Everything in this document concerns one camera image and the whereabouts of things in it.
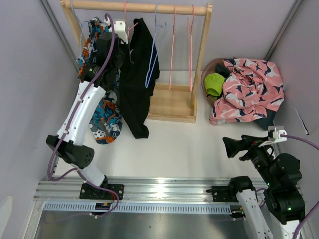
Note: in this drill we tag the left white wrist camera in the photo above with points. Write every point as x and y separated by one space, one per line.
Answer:
119 27

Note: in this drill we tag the grey slotted cable duct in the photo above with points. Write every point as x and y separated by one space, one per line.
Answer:
140 208

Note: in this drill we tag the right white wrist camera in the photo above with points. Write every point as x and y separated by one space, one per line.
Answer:
276 134

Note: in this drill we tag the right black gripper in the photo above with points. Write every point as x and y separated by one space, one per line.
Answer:
233 146

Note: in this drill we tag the pink wire hanger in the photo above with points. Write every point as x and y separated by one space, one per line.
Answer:
190 24
128 27
172 48

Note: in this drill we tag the colourful patterned shorts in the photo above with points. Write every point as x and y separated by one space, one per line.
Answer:
106 122

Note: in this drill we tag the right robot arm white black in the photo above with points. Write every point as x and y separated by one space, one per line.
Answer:
281 196

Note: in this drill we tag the pink shark print shorts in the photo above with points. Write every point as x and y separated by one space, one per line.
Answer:
249 92

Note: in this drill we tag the light blue wire hanger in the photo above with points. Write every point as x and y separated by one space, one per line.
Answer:
154 53

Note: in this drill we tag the lime green shorts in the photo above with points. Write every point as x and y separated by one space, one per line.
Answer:
214 84

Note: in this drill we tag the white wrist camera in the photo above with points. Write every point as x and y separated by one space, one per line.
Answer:
276 134
119 27

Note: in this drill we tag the far left blue hanger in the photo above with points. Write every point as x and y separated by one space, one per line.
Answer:
80 24

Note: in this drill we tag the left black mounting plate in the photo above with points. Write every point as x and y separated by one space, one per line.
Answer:
91 193

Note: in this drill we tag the wooden clothes rack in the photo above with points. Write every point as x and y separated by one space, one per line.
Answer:
169 102

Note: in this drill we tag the black shorts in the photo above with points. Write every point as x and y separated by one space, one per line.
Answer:
134 97

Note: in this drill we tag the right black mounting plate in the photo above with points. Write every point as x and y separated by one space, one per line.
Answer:
221 194

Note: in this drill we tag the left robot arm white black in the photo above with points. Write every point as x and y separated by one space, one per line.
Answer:
68 142

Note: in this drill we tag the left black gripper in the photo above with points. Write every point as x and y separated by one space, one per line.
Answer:
125 47

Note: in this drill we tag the brown translucent plastic basket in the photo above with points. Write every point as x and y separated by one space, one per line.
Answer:
209 72

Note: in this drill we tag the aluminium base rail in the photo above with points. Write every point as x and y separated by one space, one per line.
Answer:
148 190

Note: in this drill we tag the black mounting plate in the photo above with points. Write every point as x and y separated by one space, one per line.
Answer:
91 193
221 194

